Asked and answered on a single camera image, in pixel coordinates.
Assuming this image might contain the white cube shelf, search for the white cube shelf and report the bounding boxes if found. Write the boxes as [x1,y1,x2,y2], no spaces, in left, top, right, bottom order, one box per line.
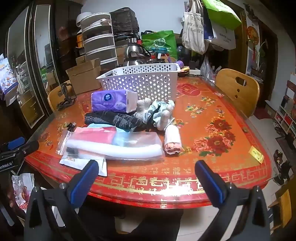
[274,80,296,140]

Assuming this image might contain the shiny blue packet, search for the shiny blue packet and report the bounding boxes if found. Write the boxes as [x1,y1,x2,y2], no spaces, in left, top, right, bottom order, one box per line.
[88,123,131,147]

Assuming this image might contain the green tote bag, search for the green tote bag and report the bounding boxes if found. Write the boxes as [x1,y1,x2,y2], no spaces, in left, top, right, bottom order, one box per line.
[141,30,178,60]

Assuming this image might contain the open cardboard box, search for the open cardboard box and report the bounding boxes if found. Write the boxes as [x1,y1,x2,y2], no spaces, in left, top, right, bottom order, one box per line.
[66,58,102,95]

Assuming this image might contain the stacked plastic storage drawers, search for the stacked plastic storage drawers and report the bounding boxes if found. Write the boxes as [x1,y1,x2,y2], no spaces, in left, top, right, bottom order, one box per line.
[76,12,118,70]

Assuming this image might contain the white canvas tote bag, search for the white canvas tote bag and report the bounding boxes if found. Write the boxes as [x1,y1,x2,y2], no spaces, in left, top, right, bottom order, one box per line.
[181,0,209,55]

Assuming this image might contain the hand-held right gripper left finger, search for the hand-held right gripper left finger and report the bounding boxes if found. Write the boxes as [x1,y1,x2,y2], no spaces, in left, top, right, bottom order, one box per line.
[24,159,99,241]

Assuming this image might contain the colourful wall poster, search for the colourful wall poster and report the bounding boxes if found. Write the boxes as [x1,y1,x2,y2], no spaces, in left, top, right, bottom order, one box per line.
[0,53,19,100]

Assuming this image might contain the white foam tube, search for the white foam tube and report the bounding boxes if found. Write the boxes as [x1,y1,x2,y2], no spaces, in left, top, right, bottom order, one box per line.
[65,139,161,157]

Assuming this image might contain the clear plastic zip bag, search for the clear plastic zip bag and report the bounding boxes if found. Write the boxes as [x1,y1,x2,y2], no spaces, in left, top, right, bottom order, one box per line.
[57,129,165,161]

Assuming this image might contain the red wall hanging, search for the red wall hanging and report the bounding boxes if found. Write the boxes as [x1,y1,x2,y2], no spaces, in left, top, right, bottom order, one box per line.
[245,4,261,75]

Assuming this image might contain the printed snack bag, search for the printed snack bag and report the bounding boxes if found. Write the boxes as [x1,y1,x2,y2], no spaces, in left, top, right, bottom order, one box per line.
[11,173,35,214]

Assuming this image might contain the white cotton glove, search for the white cotton glove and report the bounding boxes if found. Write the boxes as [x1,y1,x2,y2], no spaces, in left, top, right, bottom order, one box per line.
[135,97,153,124]
[155,100,176,131]

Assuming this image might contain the pale blue cloth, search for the pale blue cloth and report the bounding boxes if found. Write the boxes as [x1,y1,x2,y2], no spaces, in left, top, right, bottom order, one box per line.
[144,101,171,127]

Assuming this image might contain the dark glass-door cabinet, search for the dark glass-door cabinet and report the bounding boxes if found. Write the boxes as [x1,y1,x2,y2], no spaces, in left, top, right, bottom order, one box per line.
[6,4,61,131]

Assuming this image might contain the plain wooden chair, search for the plain wooden chair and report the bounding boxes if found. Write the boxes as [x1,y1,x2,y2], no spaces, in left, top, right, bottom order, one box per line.
[47,80,75,112]

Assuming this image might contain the wooden chair with cutout back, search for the wooden chair with cutout back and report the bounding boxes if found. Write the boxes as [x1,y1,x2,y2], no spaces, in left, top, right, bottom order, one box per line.
[215,69,261,118]

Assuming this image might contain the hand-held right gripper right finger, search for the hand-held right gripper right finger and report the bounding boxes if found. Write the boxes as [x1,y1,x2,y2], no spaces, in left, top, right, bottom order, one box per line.
[195,159,272,241]

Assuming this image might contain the white printed shopping bag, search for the white printed shopping bag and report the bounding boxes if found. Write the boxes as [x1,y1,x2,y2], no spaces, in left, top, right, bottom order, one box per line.
[209,23,236,50]

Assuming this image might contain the yellow sticker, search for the yellow sticker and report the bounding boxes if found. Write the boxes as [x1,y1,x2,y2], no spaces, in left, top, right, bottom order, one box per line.
[248,147,265,164]

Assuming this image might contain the purple tissue pack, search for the purple tissue pack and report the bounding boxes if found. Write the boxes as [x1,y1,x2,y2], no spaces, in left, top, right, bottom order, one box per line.
[91,90,138,114]

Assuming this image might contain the crumpled clear plastic bag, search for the crumpled clear plastic bag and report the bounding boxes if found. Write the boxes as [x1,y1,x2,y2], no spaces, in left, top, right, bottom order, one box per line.
[200,56,217,81]

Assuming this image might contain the black knit glove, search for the black knit glove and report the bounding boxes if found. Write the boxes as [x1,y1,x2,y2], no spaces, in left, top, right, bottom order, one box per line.
[84,111,149,133]

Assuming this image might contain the white perforated plastic basket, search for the white perforated plastic basket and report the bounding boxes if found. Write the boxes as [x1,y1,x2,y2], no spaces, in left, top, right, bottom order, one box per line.
[96,63,181,99]

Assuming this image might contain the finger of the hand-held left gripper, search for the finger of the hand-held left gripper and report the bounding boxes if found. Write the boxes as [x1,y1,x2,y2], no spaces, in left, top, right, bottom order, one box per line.
[5,137,26,150]
[14,140,40,156]

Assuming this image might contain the red flat packet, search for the red flat packet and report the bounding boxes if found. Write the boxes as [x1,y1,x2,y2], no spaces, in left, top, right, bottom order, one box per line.
[69,126,117,144]

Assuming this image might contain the green paper bag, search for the green paper bag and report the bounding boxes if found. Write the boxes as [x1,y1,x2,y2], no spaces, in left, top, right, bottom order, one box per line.
[202,0,242,31]

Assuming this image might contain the wooden stool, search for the wooden stool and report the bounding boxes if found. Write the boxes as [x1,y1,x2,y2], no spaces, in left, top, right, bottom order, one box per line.
[268,183,296,230]

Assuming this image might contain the pink rolled towel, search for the pink rolled towel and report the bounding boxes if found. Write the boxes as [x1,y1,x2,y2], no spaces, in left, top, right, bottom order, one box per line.
[164,125,182,155]

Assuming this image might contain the black plastic bag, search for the black plastic bag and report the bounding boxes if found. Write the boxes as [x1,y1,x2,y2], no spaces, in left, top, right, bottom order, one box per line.
[110,7,140,42]

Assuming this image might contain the stainless steel kettle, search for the stainless steel kettle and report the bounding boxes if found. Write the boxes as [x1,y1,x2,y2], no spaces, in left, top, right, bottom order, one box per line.
[123,38,151,67]

